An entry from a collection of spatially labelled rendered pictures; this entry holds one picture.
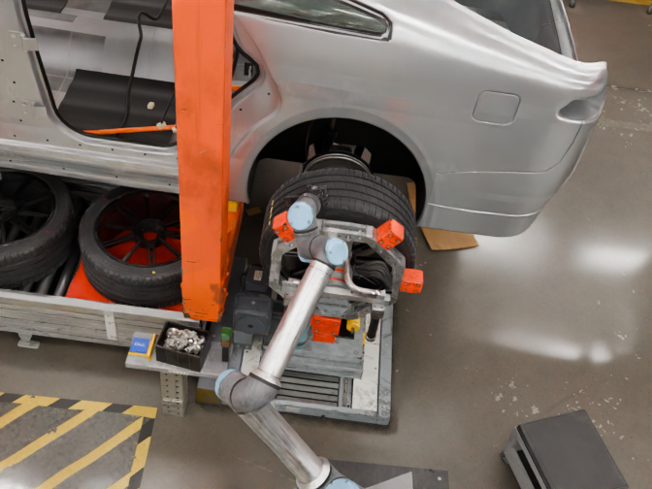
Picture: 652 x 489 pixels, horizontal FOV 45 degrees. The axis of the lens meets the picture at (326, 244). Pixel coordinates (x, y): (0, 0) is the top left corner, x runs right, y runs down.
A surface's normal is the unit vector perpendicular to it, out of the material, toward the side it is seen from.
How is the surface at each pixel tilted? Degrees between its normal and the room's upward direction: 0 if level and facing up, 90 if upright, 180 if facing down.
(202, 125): 90
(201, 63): 90
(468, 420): 0
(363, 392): 0
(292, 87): 90
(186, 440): 0
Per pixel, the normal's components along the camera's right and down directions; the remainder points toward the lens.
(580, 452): 0.11, -0.67
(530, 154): -0.06, 0.73
